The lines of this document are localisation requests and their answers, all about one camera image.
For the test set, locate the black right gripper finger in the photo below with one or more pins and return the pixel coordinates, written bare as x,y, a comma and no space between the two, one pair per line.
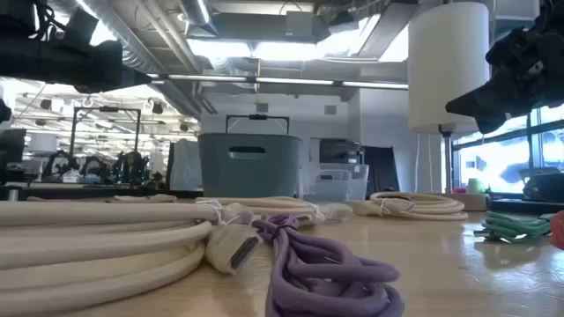
484,101
491,124

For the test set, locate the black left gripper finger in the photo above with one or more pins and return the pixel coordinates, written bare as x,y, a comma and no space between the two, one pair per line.
97,89
134,78

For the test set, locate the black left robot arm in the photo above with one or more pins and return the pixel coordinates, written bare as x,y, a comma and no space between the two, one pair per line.
13,22

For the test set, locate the black background robot arm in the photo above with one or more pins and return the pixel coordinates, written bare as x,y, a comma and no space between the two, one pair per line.
132,167

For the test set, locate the white lamp with wooden base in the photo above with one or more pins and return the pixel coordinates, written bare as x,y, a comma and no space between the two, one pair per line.
445,66

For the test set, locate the pale green cup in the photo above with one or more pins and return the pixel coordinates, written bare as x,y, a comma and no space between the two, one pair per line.
476,186

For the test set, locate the small white background lamp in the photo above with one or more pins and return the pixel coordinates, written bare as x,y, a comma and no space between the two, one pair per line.
42,143

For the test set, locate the black bag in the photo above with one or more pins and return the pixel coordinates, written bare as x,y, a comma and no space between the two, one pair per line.
546,187

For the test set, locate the black background monitor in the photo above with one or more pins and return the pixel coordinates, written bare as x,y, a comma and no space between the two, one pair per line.
12,145

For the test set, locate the white standing panel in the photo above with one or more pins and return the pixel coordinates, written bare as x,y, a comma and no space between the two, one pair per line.
187,167

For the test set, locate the black hanging cloth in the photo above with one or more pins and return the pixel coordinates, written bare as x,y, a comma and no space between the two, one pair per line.
381,171

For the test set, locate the clear plastic bin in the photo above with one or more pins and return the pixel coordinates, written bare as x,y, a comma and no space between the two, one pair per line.
352,185

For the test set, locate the long ceiling light strip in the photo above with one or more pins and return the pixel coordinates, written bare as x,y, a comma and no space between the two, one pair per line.
286,81

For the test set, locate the black background screen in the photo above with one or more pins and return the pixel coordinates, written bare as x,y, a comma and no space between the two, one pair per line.
339,152

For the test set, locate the blue-grey plastic bin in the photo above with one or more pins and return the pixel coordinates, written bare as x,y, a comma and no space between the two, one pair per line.
264,176

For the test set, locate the black camera rig frame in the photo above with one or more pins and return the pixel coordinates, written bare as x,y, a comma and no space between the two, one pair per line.
257,117
108,109

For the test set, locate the corrugated silver ventilation duct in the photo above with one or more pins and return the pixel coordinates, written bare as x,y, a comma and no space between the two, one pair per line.
132,48

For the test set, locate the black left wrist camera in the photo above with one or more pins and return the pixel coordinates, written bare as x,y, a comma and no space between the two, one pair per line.
79,28

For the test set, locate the smooth silver ventilation duct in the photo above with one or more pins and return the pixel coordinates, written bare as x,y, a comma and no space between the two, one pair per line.
198,15

